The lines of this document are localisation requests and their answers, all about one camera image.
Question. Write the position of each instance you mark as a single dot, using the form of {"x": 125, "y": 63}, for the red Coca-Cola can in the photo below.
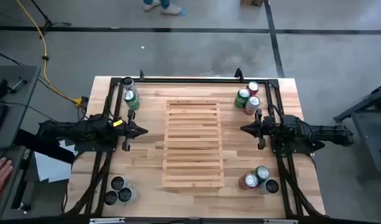
{"x": 247, "y": 182}

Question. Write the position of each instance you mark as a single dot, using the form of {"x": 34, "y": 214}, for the person's hand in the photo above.
{"x": 0, "y": 174}

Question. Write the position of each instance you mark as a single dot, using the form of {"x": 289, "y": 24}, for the green Sprite can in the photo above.
{"x": 261, "y": 172}
{"x": 132, "y": 102}
{"x": 240, "y": 99}

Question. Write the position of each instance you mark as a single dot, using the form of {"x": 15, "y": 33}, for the yellow tag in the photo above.
{"x": 117, "y": 123}

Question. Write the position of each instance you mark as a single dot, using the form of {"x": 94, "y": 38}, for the person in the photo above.
{"x": 171, "y": 10}

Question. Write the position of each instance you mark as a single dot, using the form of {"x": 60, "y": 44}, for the black clamp mount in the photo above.
{"x": 2, "y": 88}

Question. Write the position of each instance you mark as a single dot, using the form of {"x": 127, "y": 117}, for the black table clamp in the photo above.
{"x": 141, "y": 75}
{"x": 239, "y": 75}

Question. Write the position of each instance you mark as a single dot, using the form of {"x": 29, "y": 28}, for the brown cardboard box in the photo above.
{"x": 252, "y": 2}

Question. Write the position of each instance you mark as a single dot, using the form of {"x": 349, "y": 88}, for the grey metal cart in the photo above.
{"x": 373, "y": 137}

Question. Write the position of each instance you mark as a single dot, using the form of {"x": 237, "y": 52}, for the silver metal bracket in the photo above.
{"x": 280, "y": 221}
{"x": 106, "y": 220}

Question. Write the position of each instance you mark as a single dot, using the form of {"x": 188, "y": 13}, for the wooden slatted shelf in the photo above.
{"x": 193, "y": 137}

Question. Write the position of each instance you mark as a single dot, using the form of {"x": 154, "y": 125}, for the black aluminium table frame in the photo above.
{"x": 193, "y": 80}

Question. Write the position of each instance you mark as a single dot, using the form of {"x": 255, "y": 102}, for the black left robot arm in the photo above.
{"x": 84, "y": 130}

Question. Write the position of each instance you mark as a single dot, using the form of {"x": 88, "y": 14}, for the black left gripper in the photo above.
{"x": 123, "y": 130}

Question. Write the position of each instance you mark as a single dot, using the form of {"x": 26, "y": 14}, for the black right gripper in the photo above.
{"x": 266, "y": 129}

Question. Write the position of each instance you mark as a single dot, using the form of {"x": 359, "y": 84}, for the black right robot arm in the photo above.
{"x": 317, "y": 133}

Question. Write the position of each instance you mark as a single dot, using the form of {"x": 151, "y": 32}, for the white raspberry lime can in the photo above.
{"x": 251, "y": 107}

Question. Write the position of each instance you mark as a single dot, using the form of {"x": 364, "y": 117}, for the white paper sheet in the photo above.
{"x": 50, "y": 169}

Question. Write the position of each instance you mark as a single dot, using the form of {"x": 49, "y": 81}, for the red soda can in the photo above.
{"x": 253, "y": 88}

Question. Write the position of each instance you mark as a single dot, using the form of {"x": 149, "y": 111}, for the grey side table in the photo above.
{"x": 22, "y": 93}

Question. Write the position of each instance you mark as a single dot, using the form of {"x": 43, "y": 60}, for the grey desk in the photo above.
{"x": 2, "y": 208}

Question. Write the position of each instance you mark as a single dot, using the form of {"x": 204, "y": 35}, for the black tripod stand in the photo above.
{"x": 48, "y": 22}

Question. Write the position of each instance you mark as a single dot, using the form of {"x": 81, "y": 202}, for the black support bar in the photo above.
{"x": 44, "y": 146}

